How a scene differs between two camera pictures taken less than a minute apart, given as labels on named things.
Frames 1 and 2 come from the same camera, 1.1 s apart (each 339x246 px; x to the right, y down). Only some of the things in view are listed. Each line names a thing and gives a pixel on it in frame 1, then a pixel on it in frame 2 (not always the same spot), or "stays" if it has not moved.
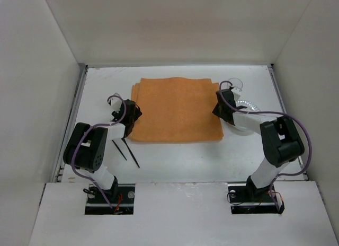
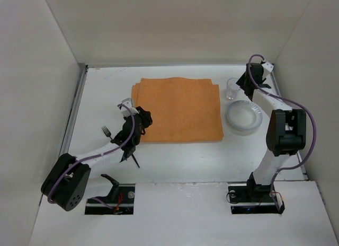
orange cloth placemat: (176, 110) stays
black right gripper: (221, 108) -> (244, 81)
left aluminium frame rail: (82, 71) stays
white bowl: (246, 122) stays
